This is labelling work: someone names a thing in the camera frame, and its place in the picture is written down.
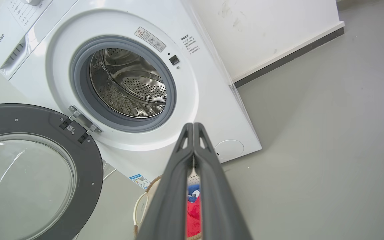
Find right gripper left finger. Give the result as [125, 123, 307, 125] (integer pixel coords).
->
[137, 123, 194, 240]

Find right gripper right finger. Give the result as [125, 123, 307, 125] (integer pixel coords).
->
[195, 123, 252, 240]

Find black round glass washer door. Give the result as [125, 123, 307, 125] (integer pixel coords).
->
[0, 103, 104, 240]

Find white front-load washing machine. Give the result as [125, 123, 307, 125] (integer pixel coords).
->
[0, 0, 262, 190]

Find metal door hinge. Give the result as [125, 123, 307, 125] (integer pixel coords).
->
[59, 105, 103, 144]

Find blue garment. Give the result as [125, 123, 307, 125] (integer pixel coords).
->
[188, 184, 200, 203]

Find white woven-rim laundry basket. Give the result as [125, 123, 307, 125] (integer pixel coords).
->
[133, 175, 206, 240]

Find red garment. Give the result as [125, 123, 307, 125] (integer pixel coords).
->
[187, 196, 202, 238]

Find blue energy label sticker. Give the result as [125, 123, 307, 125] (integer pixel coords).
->
[129, 173, 151, 189]

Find round white filter cover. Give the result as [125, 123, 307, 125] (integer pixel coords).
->
[214, 140, 245, 160]

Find steel perforated washer drum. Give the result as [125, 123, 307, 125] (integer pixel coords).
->
[89, 48, 167, 118]

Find white Hisense detergent drawer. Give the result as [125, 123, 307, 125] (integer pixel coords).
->
[0, 0, 54, 70]

